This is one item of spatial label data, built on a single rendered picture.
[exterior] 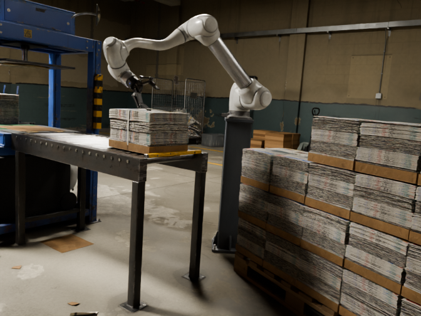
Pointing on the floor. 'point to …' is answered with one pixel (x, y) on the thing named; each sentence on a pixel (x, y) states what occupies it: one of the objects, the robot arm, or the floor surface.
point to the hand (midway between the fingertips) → (152, 98)
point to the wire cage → (187, 109)
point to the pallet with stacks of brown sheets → (274, 140)
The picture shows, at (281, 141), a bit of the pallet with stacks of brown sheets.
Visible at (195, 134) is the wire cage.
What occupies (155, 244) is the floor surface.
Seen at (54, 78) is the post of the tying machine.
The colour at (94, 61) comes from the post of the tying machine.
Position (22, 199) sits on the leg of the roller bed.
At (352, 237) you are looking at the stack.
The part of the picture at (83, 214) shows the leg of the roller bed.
